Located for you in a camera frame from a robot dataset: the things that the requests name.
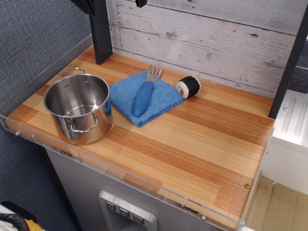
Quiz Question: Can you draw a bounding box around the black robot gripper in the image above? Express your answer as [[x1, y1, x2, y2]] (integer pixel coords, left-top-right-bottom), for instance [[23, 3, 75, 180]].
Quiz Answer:
[[71, 0, 95, 16]]

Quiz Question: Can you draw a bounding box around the stainless steel pot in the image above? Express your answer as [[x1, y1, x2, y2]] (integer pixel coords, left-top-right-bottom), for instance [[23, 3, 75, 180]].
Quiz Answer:
[[43, 69, 113, 145]]

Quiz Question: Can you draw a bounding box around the blue folded cloth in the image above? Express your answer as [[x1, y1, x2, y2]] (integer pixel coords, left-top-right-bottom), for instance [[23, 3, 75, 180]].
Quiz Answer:
[[110, 71, 184, 127]]

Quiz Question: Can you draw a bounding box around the clear acrylic edge guard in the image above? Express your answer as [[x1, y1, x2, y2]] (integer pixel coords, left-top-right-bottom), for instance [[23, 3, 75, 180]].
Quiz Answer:
[[0, 33, 275, 231]]

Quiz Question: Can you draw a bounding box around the toy sushi roll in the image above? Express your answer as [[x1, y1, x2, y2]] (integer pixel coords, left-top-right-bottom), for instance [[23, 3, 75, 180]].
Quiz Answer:
[[176, 76, 201, 99]]

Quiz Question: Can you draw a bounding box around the grey toy fridge cabinet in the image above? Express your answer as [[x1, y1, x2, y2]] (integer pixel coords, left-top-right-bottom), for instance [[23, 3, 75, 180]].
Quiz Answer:
[[47, 150, 219, 231]]

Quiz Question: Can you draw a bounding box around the silver dispenser panel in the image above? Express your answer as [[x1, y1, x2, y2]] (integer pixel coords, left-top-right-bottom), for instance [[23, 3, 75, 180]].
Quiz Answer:
[[99, 190, 158, 231]]

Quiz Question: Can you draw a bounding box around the black and yellow object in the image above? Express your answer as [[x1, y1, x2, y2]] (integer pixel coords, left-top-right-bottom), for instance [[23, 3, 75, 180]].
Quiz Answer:
[[0, 201, 44, 231]]

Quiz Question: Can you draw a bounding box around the white ribbed side counter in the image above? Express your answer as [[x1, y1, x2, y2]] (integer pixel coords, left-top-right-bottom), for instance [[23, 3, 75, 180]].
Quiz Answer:
[[273, 90, 308, 148]]

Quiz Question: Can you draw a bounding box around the left dark vertical post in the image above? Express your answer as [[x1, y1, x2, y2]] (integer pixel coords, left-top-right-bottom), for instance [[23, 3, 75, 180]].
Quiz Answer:
[[89, 0, 113, 65]]

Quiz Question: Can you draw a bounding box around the dark vertical post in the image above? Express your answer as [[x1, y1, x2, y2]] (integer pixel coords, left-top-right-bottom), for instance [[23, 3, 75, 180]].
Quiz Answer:
[[268, 5, 308, 119], [89, 0, 113, 65]]

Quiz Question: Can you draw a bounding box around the blue handled fork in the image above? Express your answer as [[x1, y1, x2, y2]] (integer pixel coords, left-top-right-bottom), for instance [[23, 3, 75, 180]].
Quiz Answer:
[[132, 65, 162, 117]]

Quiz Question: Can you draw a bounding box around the right dark vertical post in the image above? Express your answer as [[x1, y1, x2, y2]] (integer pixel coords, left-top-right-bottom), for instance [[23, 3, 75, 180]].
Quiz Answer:
[[268, 5, 308, 119]]

